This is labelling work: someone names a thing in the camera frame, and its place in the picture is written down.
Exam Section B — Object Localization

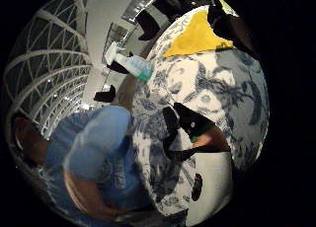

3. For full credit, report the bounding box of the white lattice window frame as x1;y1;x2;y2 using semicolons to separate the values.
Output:
2;0;94;139

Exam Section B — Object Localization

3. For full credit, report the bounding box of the small black oval object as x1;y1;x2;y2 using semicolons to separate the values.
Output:
191;172;203;202

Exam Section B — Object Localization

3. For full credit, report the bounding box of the the person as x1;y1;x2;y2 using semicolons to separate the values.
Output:
11;105;186;226

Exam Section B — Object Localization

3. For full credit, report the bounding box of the yellow cloth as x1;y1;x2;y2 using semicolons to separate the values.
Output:
162;9;235;58

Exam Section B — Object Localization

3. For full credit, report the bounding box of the clear spray bottle white trigger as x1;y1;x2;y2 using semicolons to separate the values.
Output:
104;41;154;83

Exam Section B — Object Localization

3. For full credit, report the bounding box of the blue white floral tablecloth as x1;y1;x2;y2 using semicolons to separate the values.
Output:
131;4;271;218

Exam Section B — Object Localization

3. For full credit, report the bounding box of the grey glass wall panel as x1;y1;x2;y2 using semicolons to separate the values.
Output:
121;0;163;25
101;22;130;65

